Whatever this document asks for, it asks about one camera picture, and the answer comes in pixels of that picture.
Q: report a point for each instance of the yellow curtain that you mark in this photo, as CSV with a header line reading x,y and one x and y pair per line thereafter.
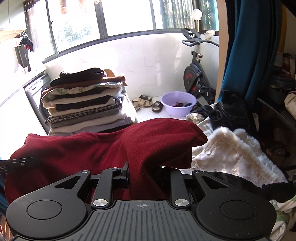
x,y
283,27

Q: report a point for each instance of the black exercise bike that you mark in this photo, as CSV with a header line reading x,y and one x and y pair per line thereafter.
x,y
192,78

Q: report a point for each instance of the white fluffy coat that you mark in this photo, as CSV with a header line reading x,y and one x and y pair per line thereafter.
x,y
231,153

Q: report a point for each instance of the dark hanging garment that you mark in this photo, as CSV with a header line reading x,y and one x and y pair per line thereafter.
x,y
26,42

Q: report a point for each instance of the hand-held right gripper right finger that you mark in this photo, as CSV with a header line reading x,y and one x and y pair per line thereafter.
x,y
177,185

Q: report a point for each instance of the black slide sandal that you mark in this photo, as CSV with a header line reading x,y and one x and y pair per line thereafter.
x,y
157,107

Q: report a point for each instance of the black leather jacket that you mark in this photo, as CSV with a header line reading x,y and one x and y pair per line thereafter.
x,y
229,111

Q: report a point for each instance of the purple plastic basin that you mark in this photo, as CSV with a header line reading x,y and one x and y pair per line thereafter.
x,y
168,104

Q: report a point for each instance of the black desk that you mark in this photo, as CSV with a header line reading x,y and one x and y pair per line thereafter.
x,y
277,115

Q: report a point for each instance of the teal curtain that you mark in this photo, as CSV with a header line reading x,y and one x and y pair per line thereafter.
x,y
245,46

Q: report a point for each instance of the balcony window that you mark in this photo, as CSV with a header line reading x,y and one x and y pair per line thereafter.
x,y
76,20

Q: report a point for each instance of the stack of folded clothes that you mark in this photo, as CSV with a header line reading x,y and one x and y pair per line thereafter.
x,y
87,109

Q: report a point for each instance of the dark red garment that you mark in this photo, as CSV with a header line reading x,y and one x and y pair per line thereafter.
x,y
92,148

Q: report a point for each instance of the black bag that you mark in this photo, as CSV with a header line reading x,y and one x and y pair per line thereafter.
x,y
284,83

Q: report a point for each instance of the beige sandal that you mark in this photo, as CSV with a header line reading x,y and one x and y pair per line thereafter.
x,y
136,105
145,101

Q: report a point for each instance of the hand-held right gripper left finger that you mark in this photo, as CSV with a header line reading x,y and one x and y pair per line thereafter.
x,y
123,179

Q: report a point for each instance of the white round lamp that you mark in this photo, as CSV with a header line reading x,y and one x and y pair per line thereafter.
x,y
196,14

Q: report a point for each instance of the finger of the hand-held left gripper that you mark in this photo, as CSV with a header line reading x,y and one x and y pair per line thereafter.
x,y
23,163

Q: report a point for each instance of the green floral cloth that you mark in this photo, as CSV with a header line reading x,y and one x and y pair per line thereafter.
x,y
282,217

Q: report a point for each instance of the white knit cloth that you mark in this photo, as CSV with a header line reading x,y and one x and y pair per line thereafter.
x,y
205,126

